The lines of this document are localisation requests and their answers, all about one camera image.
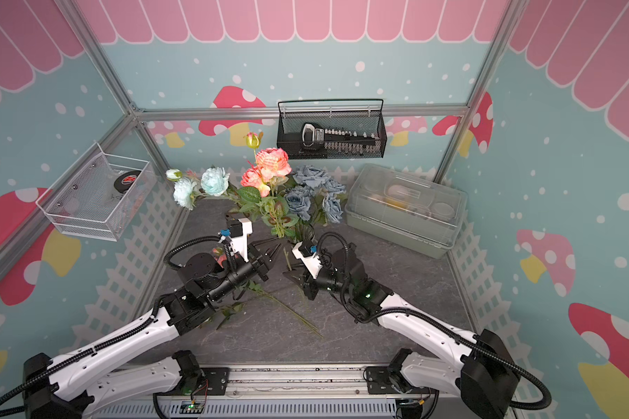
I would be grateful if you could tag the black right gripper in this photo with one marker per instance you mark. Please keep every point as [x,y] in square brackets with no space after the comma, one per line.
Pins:
[307,282]

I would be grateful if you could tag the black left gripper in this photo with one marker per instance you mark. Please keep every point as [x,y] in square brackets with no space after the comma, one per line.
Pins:
[258,256]

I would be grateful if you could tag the large pink peony stem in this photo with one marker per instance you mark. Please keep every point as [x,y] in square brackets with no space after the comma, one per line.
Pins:
[263,187]

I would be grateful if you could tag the pink rose stem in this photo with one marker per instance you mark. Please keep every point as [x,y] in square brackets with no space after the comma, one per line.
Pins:
[254,291]

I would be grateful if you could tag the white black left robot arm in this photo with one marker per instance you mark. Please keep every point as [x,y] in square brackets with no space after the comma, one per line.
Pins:
[212,267]

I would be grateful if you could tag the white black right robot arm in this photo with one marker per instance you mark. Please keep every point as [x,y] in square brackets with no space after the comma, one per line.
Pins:
[477,367]

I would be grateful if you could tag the dusty blue rose bunch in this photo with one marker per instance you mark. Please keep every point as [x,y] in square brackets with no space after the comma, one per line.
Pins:
[315,197]

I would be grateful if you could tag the light blue peony stem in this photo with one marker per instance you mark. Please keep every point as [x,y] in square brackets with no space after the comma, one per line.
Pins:
[189,188]

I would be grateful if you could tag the translucent plastic storage box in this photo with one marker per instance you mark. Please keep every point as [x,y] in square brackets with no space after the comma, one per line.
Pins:
[404,209]

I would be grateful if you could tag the socket wrench set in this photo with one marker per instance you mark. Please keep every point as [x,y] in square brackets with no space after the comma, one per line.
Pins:
[316,139]

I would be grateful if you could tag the black tape roll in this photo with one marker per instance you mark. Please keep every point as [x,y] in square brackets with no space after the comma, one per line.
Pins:
[124,181]

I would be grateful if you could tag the black wire wall basket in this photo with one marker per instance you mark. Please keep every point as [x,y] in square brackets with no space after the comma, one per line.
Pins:
[360,115]

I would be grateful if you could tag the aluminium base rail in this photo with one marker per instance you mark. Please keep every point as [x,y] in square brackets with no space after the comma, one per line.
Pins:
[343,390]

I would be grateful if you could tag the white wire wall basket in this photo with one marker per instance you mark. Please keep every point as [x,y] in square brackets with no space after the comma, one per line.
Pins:
[83,202]

